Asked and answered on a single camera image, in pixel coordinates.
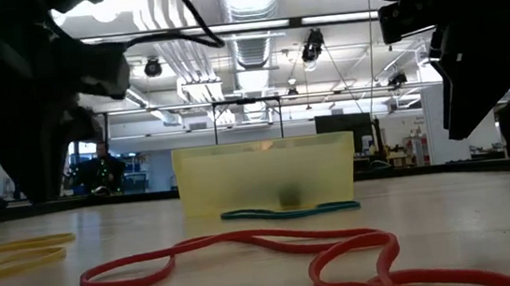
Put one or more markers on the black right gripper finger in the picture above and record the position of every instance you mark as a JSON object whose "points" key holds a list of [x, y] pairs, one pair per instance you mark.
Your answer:
{"points": [[471, 94]]}

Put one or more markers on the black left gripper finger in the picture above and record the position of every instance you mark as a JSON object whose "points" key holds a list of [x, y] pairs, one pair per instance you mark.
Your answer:
{"points": [[35, 155]]}

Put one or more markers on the yellow rubber band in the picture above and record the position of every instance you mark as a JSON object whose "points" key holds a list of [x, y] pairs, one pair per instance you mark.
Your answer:
{"points": [[34, 241]]}

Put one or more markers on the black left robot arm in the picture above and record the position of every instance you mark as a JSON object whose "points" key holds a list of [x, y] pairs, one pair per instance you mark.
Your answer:
{"points": [[13, 16]]}

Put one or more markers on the red rubber band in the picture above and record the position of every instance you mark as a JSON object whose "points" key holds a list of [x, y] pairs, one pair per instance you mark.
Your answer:
{"points": [[245, 235], [437, 276]]}

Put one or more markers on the yellow translucent plastic bin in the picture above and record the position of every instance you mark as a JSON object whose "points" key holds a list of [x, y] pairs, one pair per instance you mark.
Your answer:
{"points": [[239, 177]]}

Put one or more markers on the blue rubber band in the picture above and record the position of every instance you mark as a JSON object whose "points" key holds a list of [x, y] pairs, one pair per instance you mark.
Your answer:
{"points": [[290, 214]]}

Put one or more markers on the black ceiling spotlight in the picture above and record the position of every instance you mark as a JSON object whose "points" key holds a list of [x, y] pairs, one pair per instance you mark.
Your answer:
{"points": [[396, 78], [312, 46], [153, 67]]}

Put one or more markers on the black computer monitor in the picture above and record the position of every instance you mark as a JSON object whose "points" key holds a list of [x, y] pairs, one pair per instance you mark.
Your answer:
{"points": [[343, 130]]}

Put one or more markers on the black metal table frame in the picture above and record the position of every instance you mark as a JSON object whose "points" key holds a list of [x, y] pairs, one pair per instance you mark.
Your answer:
{"points": [[55, 209]]}

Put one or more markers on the black rectangular stand frame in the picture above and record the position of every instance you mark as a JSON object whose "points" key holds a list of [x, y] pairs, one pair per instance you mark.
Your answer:
{"points": [[246, 101]]}

